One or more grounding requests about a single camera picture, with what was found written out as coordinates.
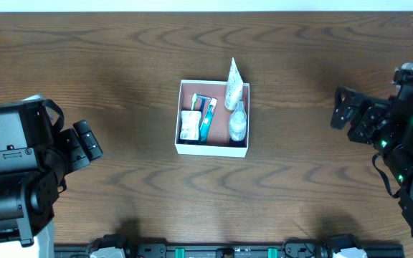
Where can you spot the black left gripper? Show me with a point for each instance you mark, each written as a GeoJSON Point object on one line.
{"type": "Point", "coordinates": [76, 148]}

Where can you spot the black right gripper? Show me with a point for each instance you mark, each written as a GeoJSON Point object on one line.
{"type": "Point", "coordinates": [361, 117]}

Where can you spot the green and white packet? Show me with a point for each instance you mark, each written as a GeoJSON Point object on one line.
{"type": "Point", "coordinates": [190, 122]}

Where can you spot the clear spray bottle dark liquid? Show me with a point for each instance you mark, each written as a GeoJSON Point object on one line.
{"type": "Point", "coordinates": [238, 126]}

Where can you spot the white cream tube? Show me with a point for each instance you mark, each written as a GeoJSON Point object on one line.
{"type": "Point", "coordinates": [234, 89]}

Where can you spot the teal toothpaste tube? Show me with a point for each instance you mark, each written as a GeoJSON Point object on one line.
{"type": "Point", "coordinates": [207, 121]}

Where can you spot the blue disposable razor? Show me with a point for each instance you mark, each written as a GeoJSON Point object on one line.
{"type": "Point", "coordinates": [203, 99]}

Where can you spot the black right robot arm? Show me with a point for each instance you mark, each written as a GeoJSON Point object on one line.
{"type": "Point", "coordinates": [398, 155]}

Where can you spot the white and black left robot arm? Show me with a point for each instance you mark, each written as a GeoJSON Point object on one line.
{"type": "Point", "coordinates": [36, 154]}

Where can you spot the white box with red interior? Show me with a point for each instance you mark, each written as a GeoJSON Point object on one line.
{"type": "Point", "coordinates": [218, 141]}

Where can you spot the green and white toothbrush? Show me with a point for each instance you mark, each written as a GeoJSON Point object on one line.
{"type": "Point", "coordinates": [193, 101]}

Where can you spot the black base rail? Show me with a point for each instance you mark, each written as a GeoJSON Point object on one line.
{"type": "Point", "coordinates": [345, 245]}

